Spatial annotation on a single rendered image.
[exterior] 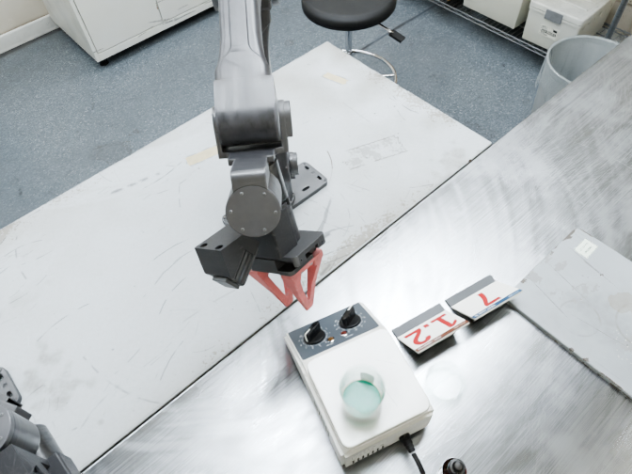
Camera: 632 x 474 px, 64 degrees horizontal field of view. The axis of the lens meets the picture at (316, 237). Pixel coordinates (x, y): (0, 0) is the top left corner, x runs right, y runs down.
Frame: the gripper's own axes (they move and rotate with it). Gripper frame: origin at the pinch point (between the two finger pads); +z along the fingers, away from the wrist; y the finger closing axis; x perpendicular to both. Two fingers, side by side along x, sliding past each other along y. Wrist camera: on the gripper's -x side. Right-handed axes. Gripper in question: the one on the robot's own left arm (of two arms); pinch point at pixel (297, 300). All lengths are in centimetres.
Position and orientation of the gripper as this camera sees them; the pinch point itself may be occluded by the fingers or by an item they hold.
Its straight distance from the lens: 68.4
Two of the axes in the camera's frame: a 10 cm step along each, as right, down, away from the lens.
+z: 2.5, 8.7, 4.2
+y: 8.0, 0.6, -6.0
